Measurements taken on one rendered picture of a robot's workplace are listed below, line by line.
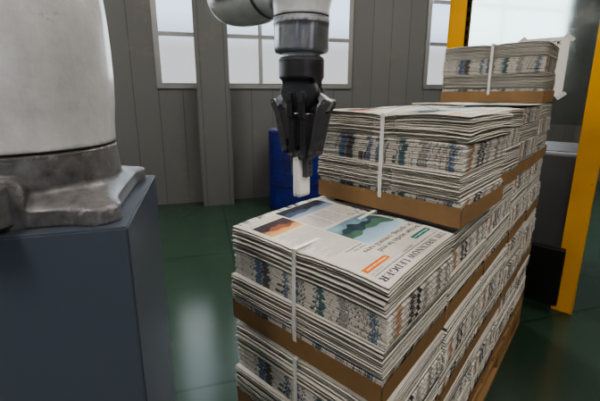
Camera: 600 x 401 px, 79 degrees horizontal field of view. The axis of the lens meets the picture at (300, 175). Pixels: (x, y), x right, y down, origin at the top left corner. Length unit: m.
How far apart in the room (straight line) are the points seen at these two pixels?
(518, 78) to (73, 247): 1.55
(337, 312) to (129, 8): 3.51
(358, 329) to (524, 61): 1.26
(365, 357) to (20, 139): 0.55
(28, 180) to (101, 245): 0.08
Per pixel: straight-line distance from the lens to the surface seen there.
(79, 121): 0.37
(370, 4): 4.26
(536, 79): 1.65
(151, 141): 3.82
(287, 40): 0.59
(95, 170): 0.38
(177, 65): 3.75
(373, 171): 0.87
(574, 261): 2.30
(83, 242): 0.34
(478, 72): 1.69
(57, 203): 0.35
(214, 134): 3.62
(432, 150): 0.79
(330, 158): 0.93
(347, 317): 0.65
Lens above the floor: 1.10
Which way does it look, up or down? 13 degrees down
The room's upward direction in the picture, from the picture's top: straight up
